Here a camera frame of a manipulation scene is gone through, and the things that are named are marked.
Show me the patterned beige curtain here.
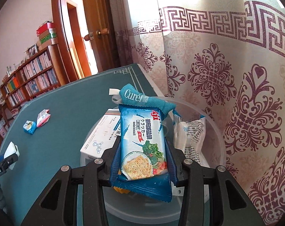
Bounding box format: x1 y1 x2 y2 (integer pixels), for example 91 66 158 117
114 0 285 226

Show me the small blue cracker packet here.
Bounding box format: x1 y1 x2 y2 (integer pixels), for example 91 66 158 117
23 120 37 134

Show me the wooden bookshelf with books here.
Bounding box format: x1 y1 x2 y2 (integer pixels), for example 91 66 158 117
0 45 62 132

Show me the white blue tissue packet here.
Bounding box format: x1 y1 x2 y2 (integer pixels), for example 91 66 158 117
173 110 206 165

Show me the large blue cracker packet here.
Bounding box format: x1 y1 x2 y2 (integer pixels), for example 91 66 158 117
110 104 173 203

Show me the teal knit pouch white ribbon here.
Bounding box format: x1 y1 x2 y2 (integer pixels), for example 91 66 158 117
109 83 177 121

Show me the wooden door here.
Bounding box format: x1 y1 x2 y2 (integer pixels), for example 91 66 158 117
82 0 121 73

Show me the small white pad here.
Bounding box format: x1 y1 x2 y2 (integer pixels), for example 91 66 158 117
3 142 20 170

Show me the clear plastic container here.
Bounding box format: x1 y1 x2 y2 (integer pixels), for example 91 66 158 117
80 96 227 222

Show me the brown cardboard box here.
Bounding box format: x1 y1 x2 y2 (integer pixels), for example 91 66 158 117
36 38 58 50

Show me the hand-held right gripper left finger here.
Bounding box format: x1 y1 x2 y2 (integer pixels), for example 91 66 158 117
21 141 121 226

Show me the wooden door frame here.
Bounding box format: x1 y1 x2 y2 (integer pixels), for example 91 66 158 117
51 0 87 82

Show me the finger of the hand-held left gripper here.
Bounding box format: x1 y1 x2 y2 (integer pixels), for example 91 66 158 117
0 154 18 169

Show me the plain white box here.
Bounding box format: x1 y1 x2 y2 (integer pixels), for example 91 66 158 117
172 184 210 203

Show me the white orange medicine box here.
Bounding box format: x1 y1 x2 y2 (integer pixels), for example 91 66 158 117
81 108 122 163

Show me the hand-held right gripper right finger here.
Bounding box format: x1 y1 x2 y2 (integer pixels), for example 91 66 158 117
164 138 265 226

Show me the green cardboard box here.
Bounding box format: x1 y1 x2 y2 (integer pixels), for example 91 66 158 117
39 32 57 41

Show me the red white snack packet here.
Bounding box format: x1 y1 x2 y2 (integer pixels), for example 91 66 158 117
36 109 51 128

